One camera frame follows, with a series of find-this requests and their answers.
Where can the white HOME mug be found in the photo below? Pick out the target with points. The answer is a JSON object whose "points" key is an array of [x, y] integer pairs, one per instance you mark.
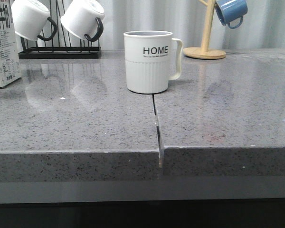
{"points": [[152, 59]]}

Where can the whole milk carton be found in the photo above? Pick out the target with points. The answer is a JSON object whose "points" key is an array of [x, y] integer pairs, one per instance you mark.
{"points": [[9, 58]]}

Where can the wooden mug tree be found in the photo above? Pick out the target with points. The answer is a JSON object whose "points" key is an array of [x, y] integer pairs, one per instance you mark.
{"points": [[204, 52]]}

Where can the blue enamel mug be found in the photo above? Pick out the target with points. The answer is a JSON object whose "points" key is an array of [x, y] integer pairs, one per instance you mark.
{"points": [[230, 12]]}

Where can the black wire mug rack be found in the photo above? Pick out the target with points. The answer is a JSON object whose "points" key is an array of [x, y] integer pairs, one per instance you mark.
{"points": [[63, 45]]}

